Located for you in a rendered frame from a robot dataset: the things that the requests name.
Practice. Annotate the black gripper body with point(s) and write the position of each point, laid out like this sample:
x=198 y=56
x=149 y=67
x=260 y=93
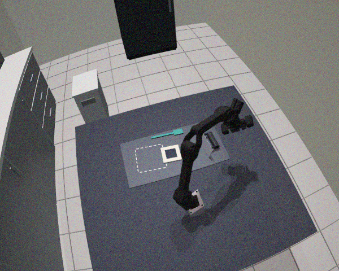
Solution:
x=241 y=123

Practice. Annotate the dark grey mat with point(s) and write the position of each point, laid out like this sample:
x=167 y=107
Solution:
x=150 y=158

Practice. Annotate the beige square tile with dark centre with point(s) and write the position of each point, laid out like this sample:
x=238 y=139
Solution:
x=170 y=153

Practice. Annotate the teal flat trowel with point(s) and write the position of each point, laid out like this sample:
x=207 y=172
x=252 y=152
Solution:
x=175 y=132

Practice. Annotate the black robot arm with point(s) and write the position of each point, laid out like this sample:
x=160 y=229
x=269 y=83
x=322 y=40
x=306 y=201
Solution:
x=189 y=150

